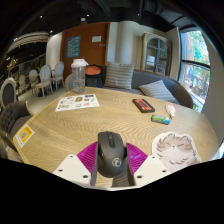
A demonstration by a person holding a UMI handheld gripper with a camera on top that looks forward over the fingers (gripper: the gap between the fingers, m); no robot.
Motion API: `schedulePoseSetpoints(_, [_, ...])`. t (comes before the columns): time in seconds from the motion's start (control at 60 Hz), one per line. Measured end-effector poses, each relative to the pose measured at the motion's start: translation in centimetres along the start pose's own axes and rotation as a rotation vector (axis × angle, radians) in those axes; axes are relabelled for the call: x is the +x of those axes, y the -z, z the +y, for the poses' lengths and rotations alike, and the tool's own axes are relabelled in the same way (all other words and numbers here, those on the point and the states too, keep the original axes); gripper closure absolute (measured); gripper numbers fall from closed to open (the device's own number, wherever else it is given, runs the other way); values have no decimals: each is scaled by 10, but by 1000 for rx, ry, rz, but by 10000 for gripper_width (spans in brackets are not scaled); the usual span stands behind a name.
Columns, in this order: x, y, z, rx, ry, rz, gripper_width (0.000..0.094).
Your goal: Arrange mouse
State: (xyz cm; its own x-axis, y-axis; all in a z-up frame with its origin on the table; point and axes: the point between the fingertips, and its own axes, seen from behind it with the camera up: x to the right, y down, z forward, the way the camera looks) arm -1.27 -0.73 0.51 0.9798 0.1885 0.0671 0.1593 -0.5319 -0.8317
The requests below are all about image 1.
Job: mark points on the arched glass-door cabinet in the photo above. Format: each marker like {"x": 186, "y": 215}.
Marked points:
{"x": 156, "y": 53}

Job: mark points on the black and red box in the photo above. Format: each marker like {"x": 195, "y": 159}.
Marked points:
{"x": 143, "y": 105}

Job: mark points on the grey curved sofa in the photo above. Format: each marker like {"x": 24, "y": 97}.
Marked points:
{"x": 148, "y": 78}

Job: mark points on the flat striped cushion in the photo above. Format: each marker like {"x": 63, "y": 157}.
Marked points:
{"x": 158, "y": 91}

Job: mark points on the black computer mouse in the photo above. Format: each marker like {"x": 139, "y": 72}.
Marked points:
{"x": 111, "y": 155}

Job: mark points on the large striped cushion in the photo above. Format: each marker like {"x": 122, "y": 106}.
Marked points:
{"x": 119, "y": 76}

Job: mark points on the black bag with orange top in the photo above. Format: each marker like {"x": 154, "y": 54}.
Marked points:
{"x": 93, "y": 77}

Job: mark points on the white sticker sheet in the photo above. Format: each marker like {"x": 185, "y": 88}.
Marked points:
{"x": 77, "y": 102}

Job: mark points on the large window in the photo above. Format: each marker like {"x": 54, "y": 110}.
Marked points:
{"x": 196, "y": 66}

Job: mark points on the clear shaker bottle white lid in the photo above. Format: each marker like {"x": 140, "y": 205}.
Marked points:
{"x": 79, "y": 78}

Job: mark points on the small green pack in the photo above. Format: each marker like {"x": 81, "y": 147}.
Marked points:
{"x": 160, "y": 119}

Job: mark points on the cat-shaped mouse pad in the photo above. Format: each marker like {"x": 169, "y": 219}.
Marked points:
{"x": 176, "y": 150}

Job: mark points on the blue wall poster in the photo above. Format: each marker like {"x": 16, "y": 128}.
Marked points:
{"x": 73, "y": 46}

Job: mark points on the dark tufted chair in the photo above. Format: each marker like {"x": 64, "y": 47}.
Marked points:
{"x": 13, "y": 116}

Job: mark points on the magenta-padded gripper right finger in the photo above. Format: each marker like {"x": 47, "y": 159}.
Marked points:
{"x": 151, "y": 168}

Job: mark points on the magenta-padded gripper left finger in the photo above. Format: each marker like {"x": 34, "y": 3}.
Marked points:
{"x": 71, "y": 168}

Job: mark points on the white wall sign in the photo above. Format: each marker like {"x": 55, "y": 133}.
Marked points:
{"x": 96, "y": 38}

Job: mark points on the yellow square sticker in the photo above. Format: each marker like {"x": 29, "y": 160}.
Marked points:
{"x": 24, "y": 135}

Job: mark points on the group of white chairs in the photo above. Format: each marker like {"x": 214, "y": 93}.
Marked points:
{"x": 45, "y": 78}

